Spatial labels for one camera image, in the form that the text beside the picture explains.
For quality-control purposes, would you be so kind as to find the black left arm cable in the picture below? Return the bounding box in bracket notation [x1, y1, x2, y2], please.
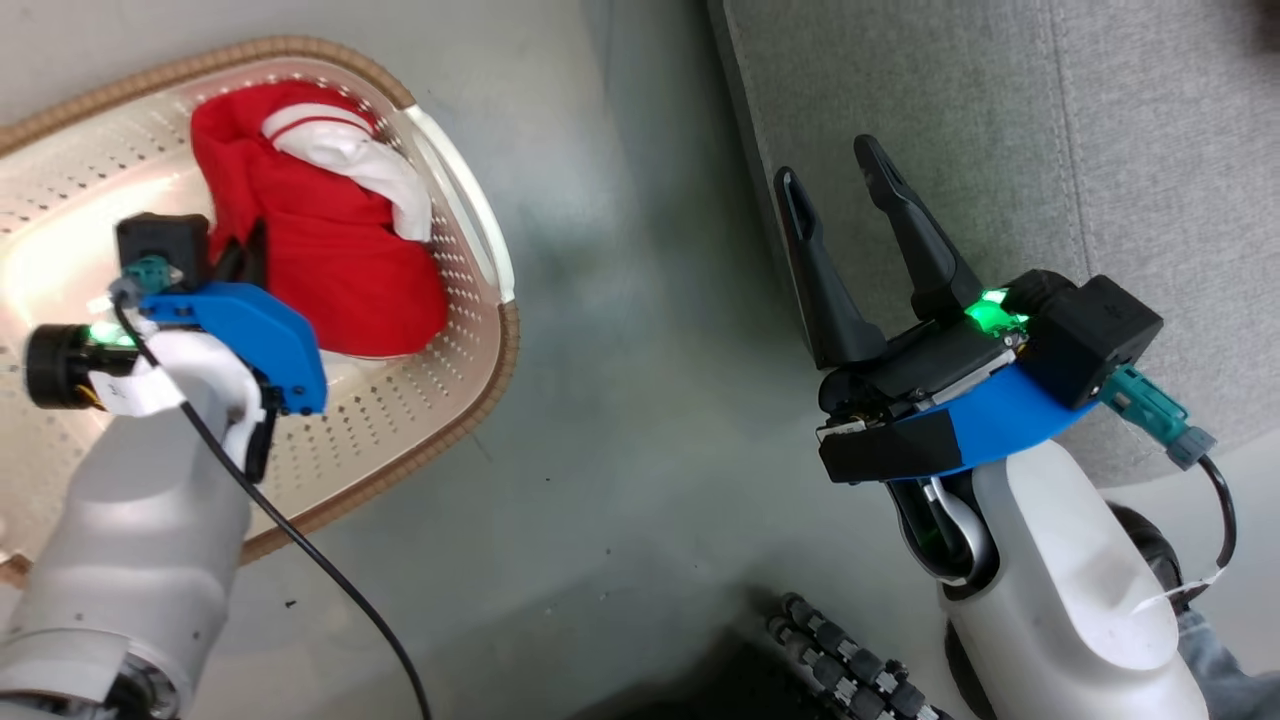
[108, 255, 434, 720]

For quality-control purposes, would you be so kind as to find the red and white garment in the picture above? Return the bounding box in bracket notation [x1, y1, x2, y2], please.
[189, 79, 450, 360]

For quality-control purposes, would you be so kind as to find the grey fabric sofa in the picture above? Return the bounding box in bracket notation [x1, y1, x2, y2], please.
[708, 0, 1280, 491]

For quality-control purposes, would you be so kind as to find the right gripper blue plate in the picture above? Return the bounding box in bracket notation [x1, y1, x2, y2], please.
[773, 134, 1101, 485]

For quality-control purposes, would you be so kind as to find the black cable drag chain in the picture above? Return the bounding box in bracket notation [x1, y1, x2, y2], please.
[765, 591, 953, 720]

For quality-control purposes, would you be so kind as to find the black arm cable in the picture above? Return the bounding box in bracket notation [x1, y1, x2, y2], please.
[1100, 364, 1239, 601]
[108, 255, 434, 720]

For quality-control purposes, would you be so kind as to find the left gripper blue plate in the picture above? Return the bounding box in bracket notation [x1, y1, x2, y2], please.
[25, 220, 329, 481]

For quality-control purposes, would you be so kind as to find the cream perforated laundry basket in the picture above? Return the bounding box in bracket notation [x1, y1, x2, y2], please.
[0, 35, 522, 591]

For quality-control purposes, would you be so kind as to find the blue denim fabric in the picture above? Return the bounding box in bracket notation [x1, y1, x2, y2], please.
[1175, 608, 1280, 720]

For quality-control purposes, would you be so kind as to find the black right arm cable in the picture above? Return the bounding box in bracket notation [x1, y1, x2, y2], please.
[1100, 364, 1239, 601]

